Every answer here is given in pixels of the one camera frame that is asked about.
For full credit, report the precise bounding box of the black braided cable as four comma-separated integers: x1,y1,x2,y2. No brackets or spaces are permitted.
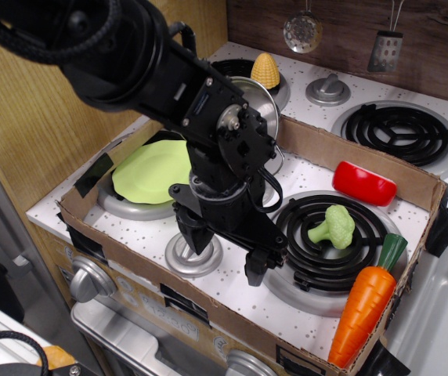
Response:
0,330,49,376

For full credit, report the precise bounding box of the silver oven door handle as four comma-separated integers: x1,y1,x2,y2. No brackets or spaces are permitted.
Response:
70,301,225,376

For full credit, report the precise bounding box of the silver oven front knob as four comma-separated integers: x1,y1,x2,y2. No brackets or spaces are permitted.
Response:
70,256,117,303

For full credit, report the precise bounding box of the silver stove knob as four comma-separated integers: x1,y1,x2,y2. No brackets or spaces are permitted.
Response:
305,74,351,107
164,234,223,278

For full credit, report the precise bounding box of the light green plate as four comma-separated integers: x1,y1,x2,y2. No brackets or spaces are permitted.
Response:
112,139,191,204

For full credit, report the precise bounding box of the black burner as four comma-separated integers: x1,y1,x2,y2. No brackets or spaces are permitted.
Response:
263,190,399,317
331,100,448,178

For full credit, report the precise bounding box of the grey toy sink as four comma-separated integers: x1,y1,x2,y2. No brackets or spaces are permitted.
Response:
385,247,448,376

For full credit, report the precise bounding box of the silver oven knob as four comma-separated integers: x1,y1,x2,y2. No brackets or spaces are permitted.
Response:
70,256,117,303
225,349,276,376

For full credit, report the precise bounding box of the front silver stove knob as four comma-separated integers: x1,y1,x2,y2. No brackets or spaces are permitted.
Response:
164,234,223,278

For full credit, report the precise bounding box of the brown cardboard fence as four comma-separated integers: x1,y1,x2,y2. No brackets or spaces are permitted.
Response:
59,117,448,375

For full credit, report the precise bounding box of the back left burner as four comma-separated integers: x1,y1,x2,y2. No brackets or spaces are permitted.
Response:
211,59,291,111

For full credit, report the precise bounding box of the back silver stove knob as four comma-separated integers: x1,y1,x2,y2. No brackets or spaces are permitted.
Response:
305,74,351,107

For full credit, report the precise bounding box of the hanging silver strainer spoon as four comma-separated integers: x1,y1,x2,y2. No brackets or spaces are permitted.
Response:
283,1,323,54

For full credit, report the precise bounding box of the yellow toy corn cob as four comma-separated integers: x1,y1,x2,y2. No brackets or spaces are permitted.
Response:
251,52,280,89

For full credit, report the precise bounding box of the front left silver burner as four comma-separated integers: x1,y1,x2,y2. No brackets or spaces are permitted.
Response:
96,128,193,221

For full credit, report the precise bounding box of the hanging silver grater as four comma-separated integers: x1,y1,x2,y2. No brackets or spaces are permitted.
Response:
367,1,403,73

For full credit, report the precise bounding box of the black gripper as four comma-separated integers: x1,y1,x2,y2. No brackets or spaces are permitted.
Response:
168,146,287,287

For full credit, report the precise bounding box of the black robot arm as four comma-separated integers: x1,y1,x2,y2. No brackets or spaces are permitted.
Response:
0,1,287,286

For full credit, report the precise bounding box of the orange toy carrot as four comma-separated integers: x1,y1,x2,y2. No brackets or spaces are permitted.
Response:
328,233,408,368

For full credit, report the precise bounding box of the back right black burner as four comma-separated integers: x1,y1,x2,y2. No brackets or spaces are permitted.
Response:
331,100,448,178

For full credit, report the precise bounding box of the silver metal pot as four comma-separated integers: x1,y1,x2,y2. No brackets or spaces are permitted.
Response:
231,76,281,139

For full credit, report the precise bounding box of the green toy broccoli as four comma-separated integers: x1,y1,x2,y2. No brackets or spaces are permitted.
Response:
308,204,356,250

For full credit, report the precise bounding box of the front right black burner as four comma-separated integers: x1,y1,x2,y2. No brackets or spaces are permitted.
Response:
263,190,399,317

